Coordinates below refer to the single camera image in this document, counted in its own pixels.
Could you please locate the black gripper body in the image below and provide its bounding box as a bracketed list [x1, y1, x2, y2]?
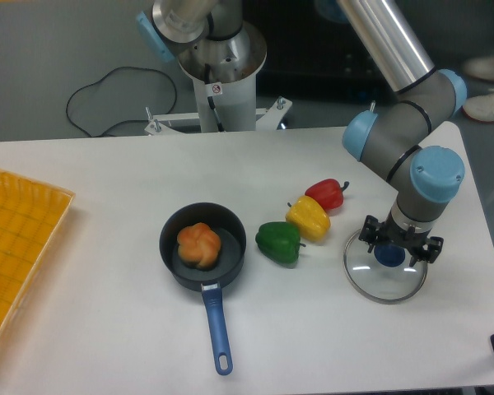
[378, 221, 429, 252]

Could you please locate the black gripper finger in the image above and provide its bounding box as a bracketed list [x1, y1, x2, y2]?
[358, 215, 383, 253]
[409, 236, 444, 267]

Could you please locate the glass pot lid blue knob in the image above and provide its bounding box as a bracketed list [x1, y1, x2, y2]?
[343, 228, 429, 305]

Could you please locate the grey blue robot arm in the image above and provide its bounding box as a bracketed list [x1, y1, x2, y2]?
[136, 1, 467, 263]

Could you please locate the red bell pepper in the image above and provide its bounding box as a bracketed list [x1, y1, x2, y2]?
[305, 179, 350, 211]

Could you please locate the yellow bell pepper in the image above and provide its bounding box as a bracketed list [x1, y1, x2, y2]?
[285, 195, 331, 242]

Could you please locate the green bell pepper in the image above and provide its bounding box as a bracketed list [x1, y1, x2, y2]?
[255, 221, 305, 265]

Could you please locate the white sneaker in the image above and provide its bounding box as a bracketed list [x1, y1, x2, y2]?
[462, 89, 494, 123]
[463, 55, 494, 81]

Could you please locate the orange bread roll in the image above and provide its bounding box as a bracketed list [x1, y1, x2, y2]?
[177, 222, 221, 271]

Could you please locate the white sneaker upper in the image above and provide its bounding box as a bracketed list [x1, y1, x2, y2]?
[463, 55, 494, 81]

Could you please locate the yellow woven basket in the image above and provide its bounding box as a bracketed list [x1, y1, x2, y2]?
[0, 169, 75, 338]

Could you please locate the dark pot blue handle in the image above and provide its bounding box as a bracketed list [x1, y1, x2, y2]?
[159, 202, 246, 375]

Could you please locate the white metal base frame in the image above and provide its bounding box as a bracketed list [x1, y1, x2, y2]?
[142, 96, 378, 137]

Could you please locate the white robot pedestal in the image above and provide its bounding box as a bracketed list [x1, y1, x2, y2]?
[179, 22, 267, 132]

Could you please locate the black cable on floor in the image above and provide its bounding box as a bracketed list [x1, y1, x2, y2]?
[65, 66, 178, 138]

